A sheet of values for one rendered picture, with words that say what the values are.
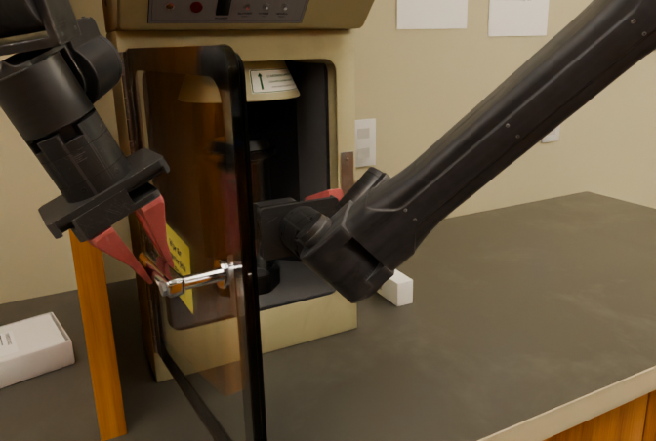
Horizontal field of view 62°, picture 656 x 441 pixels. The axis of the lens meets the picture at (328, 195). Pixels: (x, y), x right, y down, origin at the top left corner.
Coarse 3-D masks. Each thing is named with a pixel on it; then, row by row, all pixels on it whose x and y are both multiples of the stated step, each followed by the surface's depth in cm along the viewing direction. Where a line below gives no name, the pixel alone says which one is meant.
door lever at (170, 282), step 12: (144, 252) 51; (144, 264) 49; (156, 264) 48; (168, 264) 48; (216, 264) 47; (156, 276) 46; (168, 276) 45; (180, 276) 45; (192, 276) 46; (204, 276) 46; (216, 276) 46; (168, 288) 44; (180, 288) 45; (192, 288) 46
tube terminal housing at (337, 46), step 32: (128, 32) 65; (160, 32) 66; (192, 32) 68; (224, 32) 70; (256, 32) 72; (288, 32) 74; (320, 32) 76; (352, 32) 78; (352, 64) 79; (352, 96) 80; (352, 128) 81; (288, 320) 84; (320, 320) 86; (352, 320) 89
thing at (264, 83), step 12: (264, 60) 77; (276, 60) 79; (252, 72) 75; (264, 72) 76; (276, 72) 78; (288, 72) 81; (252, 84) 75; (264, 84) 76; (276, 84) 77; (288, 84) 79; (252, 96) 75; (264, 96) 76; (276, 96) 77; (288, 96) 78
